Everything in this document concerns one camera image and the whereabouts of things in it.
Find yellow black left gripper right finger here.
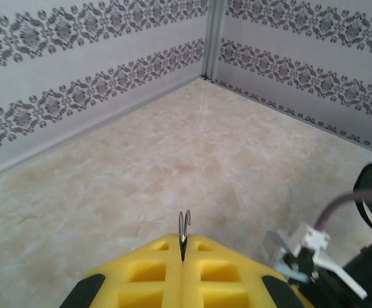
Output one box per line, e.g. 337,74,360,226
182,233,307,308

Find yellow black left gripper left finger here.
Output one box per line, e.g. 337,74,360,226
60,233,185,308

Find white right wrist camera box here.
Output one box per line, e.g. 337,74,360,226
261,222,369,300

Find aluminium right frame post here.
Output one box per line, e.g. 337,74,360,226
200,0,229,81

